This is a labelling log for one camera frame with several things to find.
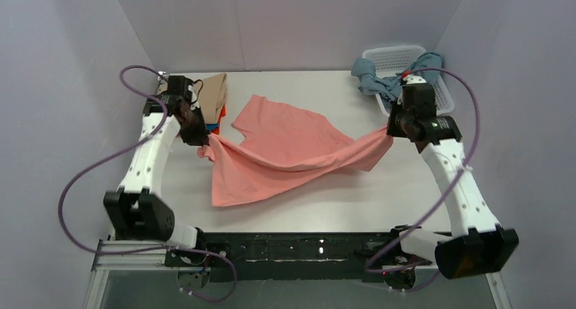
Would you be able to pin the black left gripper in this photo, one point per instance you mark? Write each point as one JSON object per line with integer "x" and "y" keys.
{"x": 196, "y": 133}

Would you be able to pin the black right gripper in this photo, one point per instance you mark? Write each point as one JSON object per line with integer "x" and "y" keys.
{"x": 394, "y": 126}

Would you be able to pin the pink t-shirt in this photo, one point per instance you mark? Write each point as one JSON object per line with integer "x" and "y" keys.
{"x": 283, "y": 148}

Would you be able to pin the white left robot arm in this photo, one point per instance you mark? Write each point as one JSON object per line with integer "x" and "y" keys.
{"x": 136, "y": 208}

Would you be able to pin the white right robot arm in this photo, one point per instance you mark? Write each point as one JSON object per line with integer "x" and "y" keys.
{"x": 478, "y": 243}

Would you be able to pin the blue folded t-shirt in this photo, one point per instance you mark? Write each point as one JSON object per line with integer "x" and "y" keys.
{"x": 213, "y": 127}

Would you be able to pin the orange folded t-shirt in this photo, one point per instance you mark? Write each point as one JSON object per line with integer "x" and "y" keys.
{"x": 221, "y": 115}

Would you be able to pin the beige folded t-shirt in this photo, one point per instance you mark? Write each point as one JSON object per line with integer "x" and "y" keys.
{"x": 212, "y": 96}

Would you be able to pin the white plastic laundry basket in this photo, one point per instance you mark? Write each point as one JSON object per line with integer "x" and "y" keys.
{"x": 391, "y": 61}

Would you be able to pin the grey-blue t-shirt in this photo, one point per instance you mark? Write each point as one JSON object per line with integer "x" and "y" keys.
{"x": 388, "y": 89}

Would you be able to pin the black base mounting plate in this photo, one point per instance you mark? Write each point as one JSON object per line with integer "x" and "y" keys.
{"x": 295, "y": 256}

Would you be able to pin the aluminium frame rail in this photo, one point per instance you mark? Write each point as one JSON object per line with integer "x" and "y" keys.
{"x": 131, "y": 248}

